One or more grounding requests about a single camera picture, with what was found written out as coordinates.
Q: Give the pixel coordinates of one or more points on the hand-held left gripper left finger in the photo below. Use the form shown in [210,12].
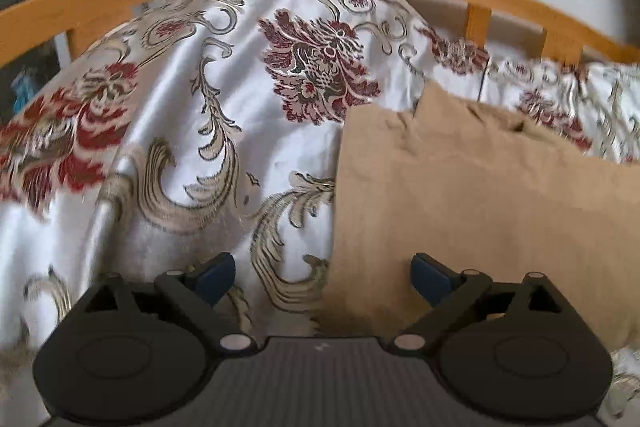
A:
[214,278]

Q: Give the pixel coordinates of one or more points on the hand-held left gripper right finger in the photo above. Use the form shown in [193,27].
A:
[431,279]

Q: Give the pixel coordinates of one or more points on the tan hooded jacket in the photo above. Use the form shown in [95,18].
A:
[475,217]

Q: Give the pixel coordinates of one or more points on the white floral bed sheet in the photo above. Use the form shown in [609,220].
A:
[200,117]

